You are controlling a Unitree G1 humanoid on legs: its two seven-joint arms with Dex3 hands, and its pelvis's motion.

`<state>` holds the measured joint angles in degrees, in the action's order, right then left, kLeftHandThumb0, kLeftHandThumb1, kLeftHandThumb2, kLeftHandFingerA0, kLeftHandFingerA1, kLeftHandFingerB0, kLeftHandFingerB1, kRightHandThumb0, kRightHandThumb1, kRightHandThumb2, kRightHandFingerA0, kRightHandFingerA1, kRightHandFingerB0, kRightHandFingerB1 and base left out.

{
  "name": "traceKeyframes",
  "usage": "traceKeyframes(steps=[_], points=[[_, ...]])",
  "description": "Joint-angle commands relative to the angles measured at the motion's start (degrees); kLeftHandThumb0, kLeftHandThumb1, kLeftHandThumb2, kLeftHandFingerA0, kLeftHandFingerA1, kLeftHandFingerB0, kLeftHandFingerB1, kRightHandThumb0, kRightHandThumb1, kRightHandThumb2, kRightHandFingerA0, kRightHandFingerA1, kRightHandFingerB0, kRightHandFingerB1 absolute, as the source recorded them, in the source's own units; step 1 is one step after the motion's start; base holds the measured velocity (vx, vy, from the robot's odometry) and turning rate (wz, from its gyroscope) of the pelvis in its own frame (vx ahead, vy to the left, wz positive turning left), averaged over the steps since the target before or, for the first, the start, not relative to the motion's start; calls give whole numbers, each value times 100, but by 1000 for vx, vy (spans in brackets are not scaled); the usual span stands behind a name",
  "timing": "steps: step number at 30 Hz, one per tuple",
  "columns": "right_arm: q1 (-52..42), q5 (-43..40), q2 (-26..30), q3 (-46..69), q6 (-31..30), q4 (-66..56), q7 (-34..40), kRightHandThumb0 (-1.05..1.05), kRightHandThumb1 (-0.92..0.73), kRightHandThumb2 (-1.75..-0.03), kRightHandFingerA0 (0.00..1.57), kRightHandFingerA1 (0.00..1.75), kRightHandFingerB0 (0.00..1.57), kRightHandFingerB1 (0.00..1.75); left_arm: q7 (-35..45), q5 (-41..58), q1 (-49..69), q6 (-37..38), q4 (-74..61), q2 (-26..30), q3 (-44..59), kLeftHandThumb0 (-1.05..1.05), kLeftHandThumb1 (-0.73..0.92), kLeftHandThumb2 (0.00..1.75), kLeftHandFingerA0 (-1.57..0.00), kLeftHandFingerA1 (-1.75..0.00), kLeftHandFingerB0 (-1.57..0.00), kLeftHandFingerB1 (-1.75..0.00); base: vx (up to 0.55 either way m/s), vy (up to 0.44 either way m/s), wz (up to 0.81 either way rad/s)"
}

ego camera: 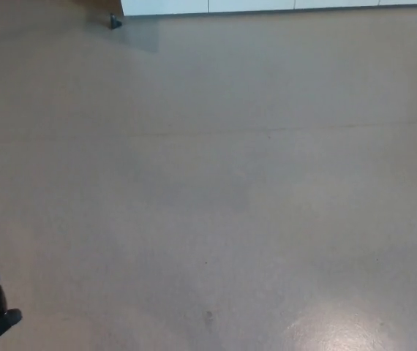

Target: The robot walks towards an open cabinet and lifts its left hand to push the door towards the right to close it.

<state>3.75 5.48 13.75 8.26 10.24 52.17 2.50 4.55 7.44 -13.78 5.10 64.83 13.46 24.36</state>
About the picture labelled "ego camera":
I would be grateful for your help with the white locker cabinet body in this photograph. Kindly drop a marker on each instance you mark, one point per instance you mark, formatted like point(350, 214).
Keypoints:
point(267, 5)

